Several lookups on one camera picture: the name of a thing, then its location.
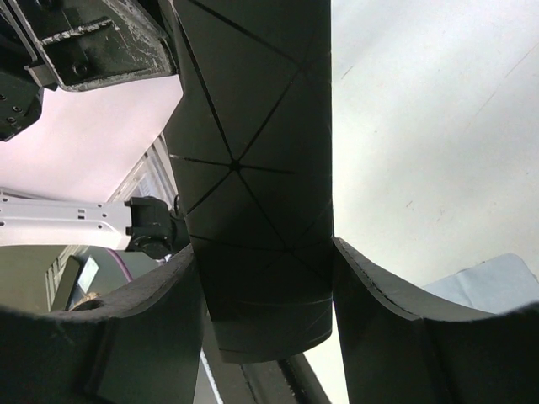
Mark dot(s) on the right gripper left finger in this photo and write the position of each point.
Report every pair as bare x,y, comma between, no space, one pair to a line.
138,344

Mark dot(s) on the black glasses case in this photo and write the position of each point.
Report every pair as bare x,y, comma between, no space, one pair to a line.
251,149

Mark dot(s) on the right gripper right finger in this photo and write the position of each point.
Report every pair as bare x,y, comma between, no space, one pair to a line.
402,344

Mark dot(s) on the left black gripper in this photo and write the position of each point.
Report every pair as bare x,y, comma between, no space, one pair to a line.
76,46

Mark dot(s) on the light blue cleaning cloth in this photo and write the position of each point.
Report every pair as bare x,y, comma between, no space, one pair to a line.
496,286

